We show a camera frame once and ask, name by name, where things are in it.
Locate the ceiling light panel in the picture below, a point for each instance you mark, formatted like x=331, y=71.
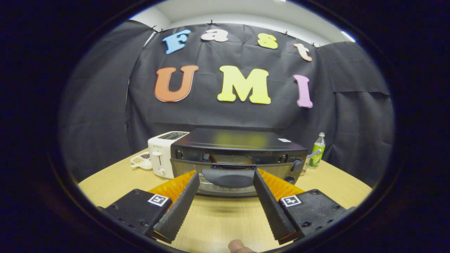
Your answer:
x=347, y=36

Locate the green label bottle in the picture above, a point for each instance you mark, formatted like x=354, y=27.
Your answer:
x=318, y=151

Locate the black toaster oven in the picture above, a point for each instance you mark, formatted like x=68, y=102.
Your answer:
x=239, y=140

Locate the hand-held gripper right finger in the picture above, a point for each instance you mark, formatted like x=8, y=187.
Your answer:
x=272, y=207

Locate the white sectioned dish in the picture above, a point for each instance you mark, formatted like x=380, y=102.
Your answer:
x=140, y=161

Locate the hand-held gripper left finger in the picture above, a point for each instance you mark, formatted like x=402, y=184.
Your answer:
x=177, y=209

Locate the blue checked straw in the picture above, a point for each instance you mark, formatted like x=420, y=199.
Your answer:
x=314, y=154

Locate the white slot toaster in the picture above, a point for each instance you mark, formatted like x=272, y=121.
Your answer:
x=160, y=154

